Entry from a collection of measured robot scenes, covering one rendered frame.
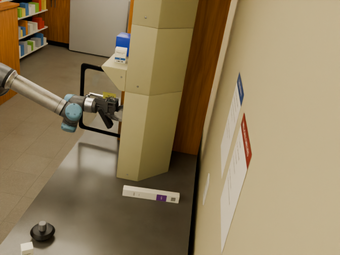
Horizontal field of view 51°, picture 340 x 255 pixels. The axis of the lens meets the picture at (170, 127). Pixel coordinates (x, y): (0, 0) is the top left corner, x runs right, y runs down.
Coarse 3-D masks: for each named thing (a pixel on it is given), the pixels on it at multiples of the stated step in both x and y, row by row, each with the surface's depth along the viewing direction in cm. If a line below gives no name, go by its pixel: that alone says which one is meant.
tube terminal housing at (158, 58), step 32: (160, 32) 146; (192, 32) 157; (128, 64) 152; (160, 64) 154; (128, 96) 159; (160, 96) 162; (128, 128) 166; (160, 128) 172; (128, 160) 174; (160, 160) 183
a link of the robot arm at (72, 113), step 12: (0, 72) 155; (12, 72) 157; (0, 84) 157; (12, 84) 157; (24, 84) 158; (36, 84) 162; (24, 96) 161; (36, 96) 160; (48, 96) 161; (48, 108) 163; (60, 108) 162; (72, 108) 162; (72, 120) 164
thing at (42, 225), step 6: (42, 222) 136; (36, 228) 137; (42, 228) 135; (48, 228) 137; (54, 228) 139; (30, 234) 135; (36, 234) 134; (42, 234) 134; (48, 234) 135; (36, 240) 136; (42, 240) 135
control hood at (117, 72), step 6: (114, 54) 172; (108, 60) 162; (126, 60) 166; (102, 66) 154; (108, 66) 155; (114, 66) 156; (120, 66) 157; (126, 66) 158; (108, 72) 155; (114, 72) 155; (120, 72) 154; (126, 72) 154; (114, 78) 156; (120, 78) 156; (120, 84) 157; (120, 90) 158
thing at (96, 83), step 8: (88, 72) 192; (96, 72) 191; (104, 72) 190; (88, 80) 194; (96, 80) 193; (104, 80) 192; (88, 88) 196; (96, 88) 195; (104, 88) 194; (112, 88) 193; (104, 96) 196; (112, 96) 195; (120, 96) 194; (120, 104) 196; (88, 112) 203; (88, 120) 205; (96, 120) 204; (112, 120) 201; (96, 128) 206; (104, 128) 205; (112, 128) 204; (120, 128) 202
